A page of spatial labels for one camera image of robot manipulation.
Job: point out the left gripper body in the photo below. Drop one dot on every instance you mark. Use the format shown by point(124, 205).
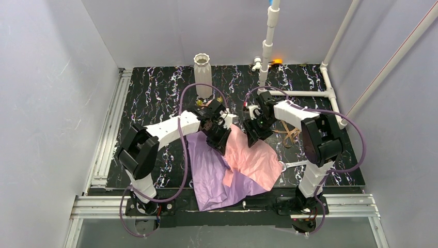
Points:
point(218, 136)

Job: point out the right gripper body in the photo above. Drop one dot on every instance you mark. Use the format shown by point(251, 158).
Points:
point(255, 129)

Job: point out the brown ribbon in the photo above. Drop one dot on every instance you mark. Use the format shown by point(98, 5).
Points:
point(290, 135)

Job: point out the purple flower bouquet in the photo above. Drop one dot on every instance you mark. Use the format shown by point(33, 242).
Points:
point(232, 164)

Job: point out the white ribbed vase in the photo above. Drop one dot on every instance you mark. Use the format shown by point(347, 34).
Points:
point(203, 75)

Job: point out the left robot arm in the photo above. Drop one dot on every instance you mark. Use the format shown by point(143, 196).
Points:
point(138, 151)

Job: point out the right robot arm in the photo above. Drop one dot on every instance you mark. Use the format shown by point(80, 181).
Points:
point(321, 137)

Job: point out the silver wrench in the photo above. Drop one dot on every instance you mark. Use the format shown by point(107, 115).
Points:
point(286, 166)

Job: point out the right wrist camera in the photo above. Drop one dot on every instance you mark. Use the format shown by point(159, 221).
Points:
point(251, 111)

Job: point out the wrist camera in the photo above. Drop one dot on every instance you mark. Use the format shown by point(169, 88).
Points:
point(251, 111)
point(227, 119)

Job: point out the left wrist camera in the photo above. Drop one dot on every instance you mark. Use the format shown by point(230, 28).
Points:
point(227, 119)

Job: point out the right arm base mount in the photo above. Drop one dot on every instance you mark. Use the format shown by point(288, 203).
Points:
point(303, 211)

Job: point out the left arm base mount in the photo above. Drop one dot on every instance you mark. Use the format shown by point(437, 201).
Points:
point(150, 207)

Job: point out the aluminium rail frame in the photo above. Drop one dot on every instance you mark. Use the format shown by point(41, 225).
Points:
point(154, 94)

